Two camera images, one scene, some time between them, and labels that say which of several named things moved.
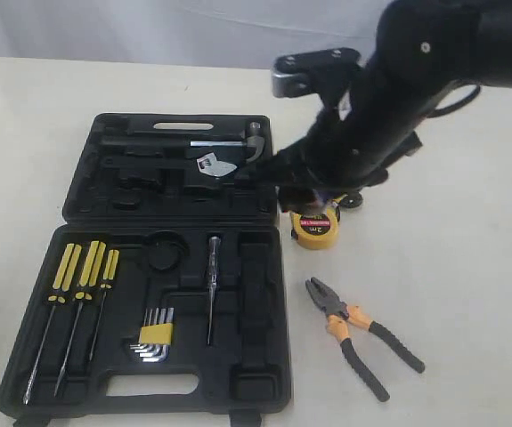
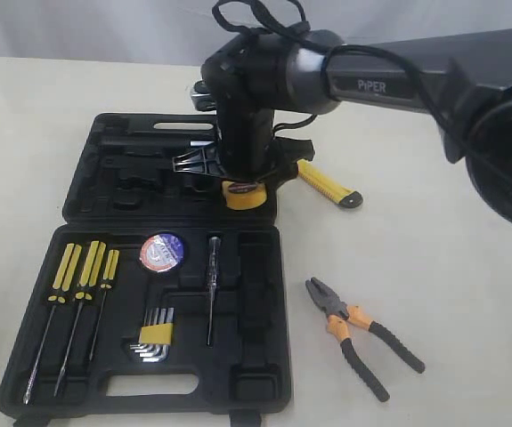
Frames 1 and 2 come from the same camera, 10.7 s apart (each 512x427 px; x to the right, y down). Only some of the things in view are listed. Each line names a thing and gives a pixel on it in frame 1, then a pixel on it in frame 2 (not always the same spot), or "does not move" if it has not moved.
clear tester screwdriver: (214, 277) does not move
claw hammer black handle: (255, 137) does not move
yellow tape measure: (315, 231) → (241, 196)
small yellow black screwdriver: (109, 279) does not move
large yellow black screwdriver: (57, 297) does not move
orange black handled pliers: (338, 314) does not move
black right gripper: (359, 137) → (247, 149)
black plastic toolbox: (161, 290) does not move
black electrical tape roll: (319, 197) → (162, 252)
